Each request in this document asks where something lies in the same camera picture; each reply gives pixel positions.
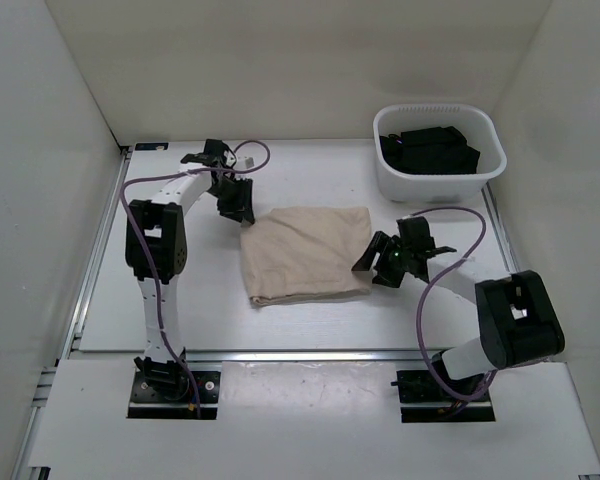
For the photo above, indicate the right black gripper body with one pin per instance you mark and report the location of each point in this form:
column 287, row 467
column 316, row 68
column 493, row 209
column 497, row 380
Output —
column 393, row 264

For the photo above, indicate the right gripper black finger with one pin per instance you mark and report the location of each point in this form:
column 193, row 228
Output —
column 376, row 246
column 441, row 250

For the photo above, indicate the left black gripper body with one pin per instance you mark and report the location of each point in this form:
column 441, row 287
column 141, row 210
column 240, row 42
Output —
column 232, row 195

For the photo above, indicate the beige trousers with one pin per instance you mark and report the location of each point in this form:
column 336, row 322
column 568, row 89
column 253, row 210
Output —
column 300, row 254

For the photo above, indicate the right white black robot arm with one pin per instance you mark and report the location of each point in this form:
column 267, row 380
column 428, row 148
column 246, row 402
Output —
column 517, row 322

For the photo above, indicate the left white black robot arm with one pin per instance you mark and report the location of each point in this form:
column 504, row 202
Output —
column 156, row 250

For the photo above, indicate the black folded trousers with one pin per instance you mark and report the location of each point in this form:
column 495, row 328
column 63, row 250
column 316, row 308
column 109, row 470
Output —
column 430, row 151

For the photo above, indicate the white plastic basket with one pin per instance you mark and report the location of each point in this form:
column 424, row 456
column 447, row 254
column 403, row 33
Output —
column 473, row 123

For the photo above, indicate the small black label sticker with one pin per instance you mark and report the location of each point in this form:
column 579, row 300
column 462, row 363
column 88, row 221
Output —
column 151, row 146

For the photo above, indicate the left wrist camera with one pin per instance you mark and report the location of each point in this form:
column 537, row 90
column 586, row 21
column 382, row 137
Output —
column 217, row 154

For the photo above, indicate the right aluminium rail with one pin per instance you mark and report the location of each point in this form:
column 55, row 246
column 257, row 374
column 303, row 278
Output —
column 505, row 246

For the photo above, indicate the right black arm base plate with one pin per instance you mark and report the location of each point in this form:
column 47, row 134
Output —
column 423, row 401

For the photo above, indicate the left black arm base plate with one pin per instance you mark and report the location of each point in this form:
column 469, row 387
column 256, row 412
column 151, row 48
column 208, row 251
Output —
column 145, row 402

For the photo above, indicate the front aluminium rail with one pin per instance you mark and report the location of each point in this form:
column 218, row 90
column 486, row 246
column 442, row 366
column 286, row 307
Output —
column 260, row 356

